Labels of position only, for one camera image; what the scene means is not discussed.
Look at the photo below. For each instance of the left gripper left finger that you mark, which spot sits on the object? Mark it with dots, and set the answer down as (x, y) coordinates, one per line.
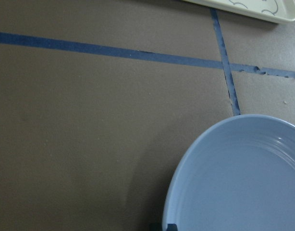
(154, 227)

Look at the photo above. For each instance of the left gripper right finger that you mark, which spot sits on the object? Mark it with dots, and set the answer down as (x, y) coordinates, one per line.
(171, 227)

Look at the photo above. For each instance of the blue plate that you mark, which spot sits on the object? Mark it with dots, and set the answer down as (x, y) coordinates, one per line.
(239, 175)

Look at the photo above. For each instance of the cream bear tray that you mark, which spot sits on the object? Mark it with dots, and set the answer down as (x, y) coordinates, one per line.
(276, 11)

